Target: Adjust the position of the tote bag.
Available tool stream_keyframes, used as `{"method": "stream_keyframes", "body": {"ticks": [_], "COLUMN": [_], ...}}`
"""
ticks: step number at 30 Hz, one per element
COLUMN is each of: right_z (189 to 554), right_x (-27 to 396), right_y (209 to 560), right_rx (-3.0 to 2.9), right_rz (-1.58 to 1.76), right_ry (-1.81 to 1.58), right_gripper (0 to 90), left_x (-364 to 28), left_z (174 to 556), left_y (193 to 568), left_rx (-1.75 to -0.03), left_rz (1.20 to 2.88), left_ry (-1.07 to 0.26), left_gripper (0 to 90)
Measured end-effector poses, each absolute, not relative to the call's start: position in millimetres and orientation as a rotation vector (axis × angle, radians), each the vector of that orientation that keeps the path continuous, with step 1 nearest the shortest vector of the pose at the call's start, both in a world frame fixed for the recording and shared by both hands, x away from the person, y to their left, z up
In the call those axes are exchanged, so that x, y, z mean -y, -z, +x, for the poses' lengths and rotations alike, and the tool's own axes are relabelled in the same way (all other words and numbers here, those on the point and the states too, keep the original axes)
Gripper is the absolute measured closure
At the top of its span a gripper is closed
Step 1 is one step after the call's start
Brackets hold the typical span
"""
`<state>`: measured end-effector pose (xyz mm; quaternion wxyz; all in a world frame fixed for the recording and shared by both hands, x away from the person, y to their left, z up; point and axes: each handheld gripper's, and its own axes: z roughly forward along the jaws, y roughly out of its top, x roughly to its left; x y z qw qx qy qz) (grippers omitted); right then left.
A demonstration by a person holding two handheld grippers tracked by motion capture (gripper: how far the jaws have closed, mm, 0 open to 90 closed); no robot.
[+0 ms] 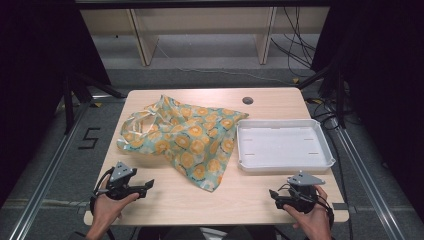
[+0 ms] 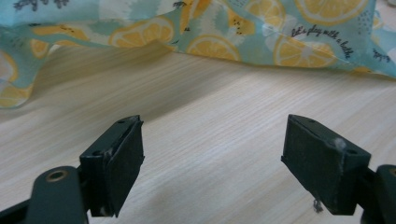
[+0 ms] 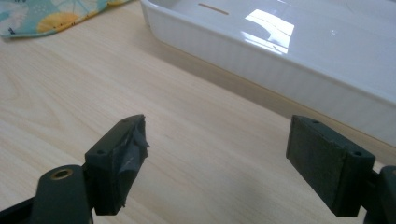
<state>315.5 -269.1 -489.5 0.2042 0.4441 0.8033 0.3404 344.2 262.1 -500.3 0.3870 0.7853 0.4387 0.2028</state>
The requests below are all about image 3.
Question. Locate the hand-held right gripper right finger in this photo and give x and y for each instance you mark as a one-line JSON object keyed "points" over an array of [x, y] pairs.
{"points": [[317, 165]]}

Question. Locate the white plastic tray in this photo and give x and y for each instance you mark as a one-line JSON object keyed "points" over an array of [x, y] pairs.
{"points": [[280, 53]]}

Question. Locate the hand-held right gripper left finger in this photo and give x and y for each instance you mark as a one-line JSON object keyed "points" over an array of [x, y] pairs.
{"points": [[110, 174]]}

